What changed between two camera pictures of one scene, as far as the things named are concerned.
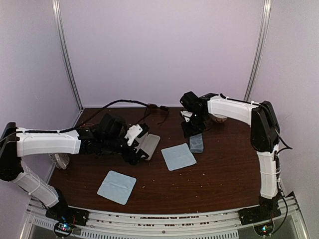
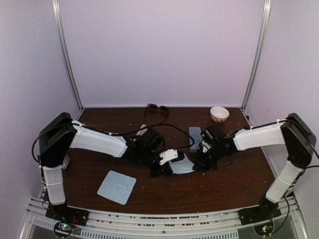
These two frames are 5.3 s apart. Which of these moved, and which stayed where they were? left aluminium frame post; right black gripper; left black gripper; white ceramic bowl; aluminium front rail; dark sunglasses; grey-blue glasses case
Moved: right black gripper; left black gripper
Stayed: grey-blue glasses case; dark sunglasses; aluminium front rail; white ceramic bowl; left aluminium frame post
